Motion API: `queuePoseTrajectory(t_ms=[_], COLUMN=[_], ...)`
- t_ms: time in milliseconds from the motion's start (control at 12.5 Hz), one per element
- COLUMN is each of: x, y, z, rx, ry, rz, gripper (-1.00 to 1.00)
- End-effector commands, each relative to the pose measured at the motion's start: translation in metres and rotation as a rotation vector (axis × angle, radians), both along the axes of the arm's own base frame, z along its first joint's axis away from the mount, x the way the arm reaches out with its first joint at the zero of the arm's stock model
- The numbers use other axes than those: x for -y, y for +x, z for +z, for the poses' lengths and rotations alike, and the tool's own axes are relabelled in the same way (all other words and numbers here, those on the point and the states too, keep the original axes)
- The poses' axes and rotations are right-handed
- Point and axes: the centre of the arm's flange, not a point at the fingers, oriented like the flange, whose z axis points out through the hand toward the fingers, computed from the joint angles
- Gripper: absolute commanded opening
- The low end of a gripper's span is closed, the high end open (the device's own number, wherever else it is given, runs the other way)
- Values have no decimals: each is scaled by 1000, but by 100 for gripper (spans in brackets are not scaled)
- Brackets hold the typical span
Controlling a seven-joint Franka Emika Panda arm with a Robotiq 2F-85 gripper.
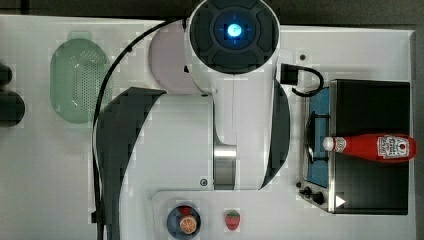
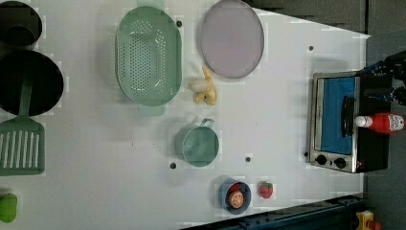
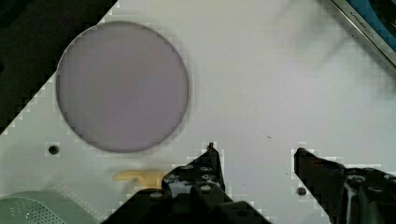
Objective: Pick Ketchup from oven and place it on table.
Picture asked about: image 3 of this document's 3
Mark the green perforated colander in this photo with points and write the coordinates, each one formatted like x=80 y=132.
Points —
x=42 y=207

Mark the lilac round plate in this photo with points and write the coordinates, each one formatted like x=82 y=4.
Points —
x=122 y=86

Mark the silver black toaster oven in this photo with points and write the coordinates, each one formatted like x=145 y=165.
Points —
x=375 y=21

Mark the peeled toy banana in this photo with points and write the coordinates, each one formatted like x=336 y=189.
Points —
x=147 y=179

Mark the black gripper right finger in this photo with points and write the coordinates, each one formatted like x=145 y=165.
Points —
x=348 y=195

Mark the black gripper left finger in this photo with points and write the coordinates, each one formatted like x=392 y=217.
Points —
x=205 y=169

